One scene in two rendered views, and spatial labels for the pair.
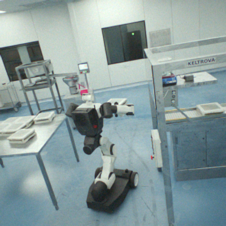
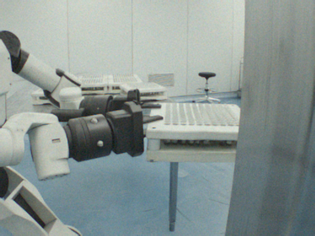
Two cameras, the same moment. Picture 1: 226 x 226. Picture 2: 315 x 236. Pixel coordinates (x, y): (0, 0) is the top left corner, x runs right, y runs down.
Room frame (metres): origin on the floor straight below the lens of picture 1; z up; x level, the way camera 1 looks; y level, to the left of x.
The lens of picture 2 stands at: (2.36, -0.59, 1.24)
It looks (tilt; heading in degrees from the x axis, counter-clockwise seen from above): 16 degrees down; 65
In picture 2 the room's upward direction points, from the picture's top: straight up
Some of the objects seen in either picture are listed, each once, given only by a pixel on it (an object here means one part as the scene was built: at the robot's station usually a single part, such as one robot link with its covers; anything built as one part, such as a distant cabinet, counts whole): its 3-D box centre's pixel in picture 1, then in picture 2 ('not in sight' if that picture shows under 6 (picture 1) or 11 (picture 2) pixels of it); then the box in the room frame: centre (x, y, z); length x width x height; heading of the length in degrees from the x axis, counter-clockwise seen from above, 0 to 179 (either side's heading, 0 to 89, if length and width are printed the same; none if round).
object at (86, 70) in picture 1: (85, 76); not in sight; (4.83, 0.47, 1.07); 0.23 x 0.10 x 0.62; 89
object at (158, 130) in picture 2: (115, 102); (199, 118); (2.74, -0.05, 1.06); 0.25 x 0.24 x 0.02; 152
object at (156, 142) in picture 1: (157, 148); not in sight; (1.50, -0.30, 1.03); 0.17 x 0.06 x 0.26; 172
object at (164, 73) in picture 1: (164, 66); not in sight; (2.28, -0.63, 1.51); 0.15 x 0.15 x 0.19
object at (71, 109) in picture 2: not in sight; (77, 115); (2.48, 0.17, 1.04); 0.11 x 0.11 x 0.11; 55
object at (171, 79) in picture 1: (166, 79); not in sight; (2.27, -0.63, 1.37); 0.21 x 0.20 x 0.09; 172
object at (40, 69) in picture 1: (51, 92); not in sight; (5.25, 1.43, 0.75); 1.43 x 1.06 x 1.50; 89
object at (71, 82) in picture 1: (75, 84); not in sight; (4.75, 0.73, 0.95); 0.49 x 0.36 x 0.37; 89
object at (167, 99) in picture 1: (166, 96); not in sight; (2.19, -0.60, 1.20); 0.22 x 0.11 x 0.20; 82
